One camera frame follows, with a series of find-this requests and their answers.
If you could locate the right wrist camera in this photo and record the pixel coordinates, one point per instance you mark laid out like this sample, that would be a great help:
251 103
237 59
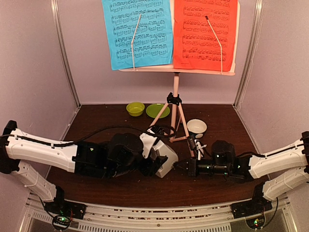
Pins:
197 147

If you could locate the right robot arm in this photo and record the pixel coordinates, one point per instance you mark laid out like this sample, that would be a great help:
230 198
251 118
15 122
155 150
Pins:
293 160

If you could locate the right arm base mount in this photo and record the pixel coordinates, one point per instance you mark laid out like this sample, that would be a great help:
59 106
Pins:
252 211

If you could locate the aluminium frame post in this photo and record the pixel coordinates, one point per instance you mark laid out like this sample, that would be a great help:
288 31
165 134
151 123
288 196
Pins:
63 51
253 44

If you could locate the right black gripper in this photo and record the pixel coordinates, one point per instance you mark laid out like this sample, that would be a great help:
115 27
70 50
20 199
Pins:
191 166

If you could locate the left aluminium frame post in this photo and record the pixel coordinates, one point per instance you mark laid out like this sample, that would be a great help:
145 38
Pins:
63 51

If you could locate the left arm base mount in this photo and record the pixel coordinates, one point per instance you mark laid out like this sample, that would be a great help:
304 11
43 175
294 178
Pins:
63 214

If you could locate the green plate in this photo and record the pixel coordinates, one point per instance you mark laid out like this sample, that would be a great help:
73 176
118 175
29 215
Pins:
154 109

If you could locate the white and blue bowl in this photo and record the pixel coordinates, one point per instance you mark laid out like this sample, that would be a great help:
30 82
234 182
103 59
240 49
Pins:
196 128

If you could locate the red sheet music paper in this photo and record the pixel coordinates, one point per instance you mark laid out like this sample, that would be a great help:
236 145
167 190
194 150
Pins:
205 35

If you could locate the white metronome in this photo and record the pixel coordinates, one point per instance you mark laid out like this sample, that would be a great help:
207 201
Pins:
162 149

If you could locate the blue sheet music paper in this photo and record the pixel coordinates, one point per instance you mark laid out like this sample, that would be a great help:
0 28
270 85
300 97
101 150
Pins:
139 32

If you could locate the pink music stand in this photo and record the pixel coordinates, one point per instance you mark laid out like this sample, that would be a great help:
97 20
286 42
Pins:
173 99

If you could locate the lime green bowl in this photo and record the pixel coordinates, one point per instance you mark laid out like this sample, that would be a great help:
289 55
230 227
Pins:
135 108

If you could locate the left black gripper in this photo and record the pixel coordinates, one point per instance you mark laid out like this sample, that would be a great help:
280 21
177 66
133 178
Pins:
153 166

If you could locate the front aluminium rail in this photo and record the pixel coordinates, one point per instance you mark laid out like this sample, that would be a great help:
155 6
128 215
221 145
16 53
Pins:
205 218

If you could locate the right aluminium frame post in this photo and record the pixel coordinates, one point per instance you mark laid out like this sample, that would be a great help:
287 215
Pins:
253 44

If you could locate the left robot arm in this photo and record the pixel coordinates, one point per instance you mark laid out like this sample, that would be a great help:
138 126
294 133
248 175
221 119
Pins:
124 153

